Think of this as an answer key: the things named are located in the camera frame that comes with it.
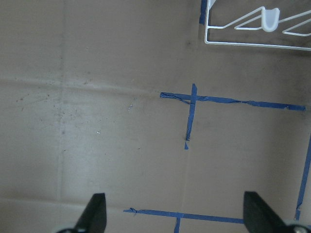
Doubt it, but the white wire cup rack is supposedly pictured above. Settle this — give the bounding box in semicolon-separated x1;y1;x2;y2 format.
204;0;311;51

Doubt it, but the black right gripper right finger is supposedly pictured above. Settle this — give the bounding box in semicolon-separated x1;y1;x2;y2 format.
243;191;311;233

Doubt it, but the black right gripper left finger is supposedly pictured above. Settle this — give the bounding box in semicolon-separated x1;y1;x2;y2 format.
56;193;107;233

